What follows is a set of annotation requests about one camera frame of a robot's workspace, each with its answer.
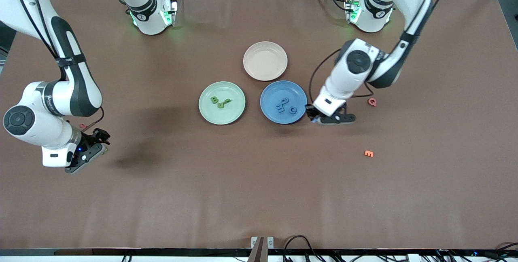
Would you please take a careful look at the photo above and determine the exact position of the brown table cover sheet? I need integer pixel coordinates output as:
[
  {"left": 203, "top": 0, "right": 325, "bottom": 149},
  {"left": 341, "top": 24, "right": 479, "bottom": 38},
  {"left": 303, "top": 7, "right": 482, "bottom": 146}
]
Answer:
[{"left": 0, "top": 0, "right": 518, "bottom": 250}]

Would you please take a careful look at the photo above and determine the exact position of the black looped cable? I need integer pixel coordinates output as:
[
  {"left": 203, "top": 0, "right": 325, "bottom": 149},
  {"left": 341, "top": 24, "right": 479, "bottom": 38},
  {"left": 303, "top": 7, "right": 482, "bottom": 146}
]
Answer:
[{"left": 283, "top": 235, "right": 320, "bottom": 262}]

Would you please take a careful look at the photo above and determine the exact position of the brown camera pole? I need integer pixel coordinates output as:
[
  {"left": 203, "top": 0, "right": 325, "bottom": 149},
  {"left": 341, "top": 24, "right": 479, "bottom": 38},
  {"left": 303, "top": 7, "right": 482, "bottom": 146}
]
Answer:
[{"left": 247, "top": 237, "right": 265, "bottom": 262}]

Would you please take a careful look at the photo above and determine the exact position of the green plate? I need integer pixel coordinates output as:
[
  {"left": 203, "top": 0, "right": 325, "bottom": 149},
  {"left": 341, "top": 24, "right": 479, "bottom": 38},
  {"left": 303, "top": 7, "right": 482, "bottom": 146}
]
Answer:
[{"left": 198, "top": 81, "right": 246, "bottom": 125}]

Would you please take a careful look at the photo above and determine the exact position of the blue plate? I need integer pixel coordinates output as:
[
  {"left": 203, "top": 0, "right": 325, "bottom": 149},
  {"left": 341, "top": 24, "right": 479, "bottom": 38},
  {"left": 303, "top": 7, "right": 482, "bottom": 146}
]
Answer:
[{"left": 260, "top": 80, "right": 308, "bottom": 125}]

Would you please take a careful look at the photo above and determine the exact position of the grey metal bracket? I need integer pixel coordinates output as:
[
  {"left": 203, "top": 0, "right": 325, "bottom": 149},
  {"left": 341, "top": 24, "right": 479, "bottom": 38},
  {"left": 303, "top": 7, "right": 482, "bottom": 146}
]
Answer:
[{"left": 251, "top": 237, "right": 274, "bottom": 249}]

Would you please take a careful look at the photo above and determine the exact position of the beige plate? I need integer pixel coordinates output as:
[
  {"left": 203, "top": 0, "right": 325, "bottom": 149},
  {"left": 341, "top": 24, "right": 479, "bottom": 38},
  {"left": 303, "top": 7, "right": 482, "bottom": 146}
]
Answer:
[{"left": 243, "top": 41, "right": 289, "bottom": 81}]

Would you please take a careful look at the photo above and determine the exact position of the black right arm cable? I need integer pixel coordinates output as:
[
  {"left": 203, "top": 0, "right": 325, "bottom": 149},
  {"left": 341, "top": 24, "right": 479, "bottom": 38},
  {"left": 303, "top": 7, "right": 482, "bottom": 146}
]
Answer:
[{"left": 10, "top": 0, "right": 105, "bottom": 131}]

